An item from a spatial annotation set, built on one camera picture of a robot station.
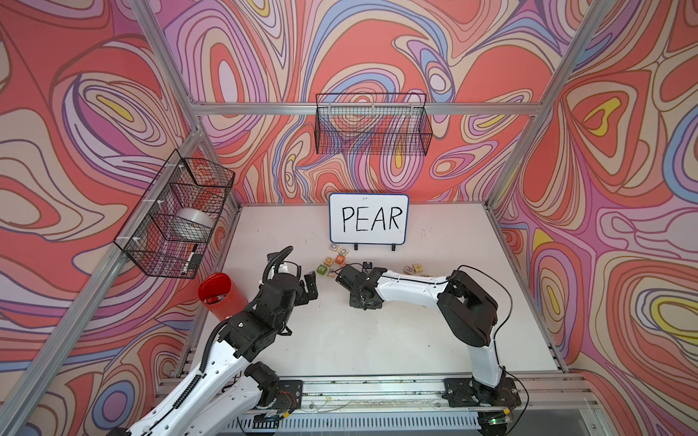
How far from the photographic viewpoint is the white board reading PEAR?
3.23 feet

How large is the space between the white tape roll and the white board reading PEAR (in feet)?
1.40

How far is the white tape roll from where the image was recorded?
0.70 m
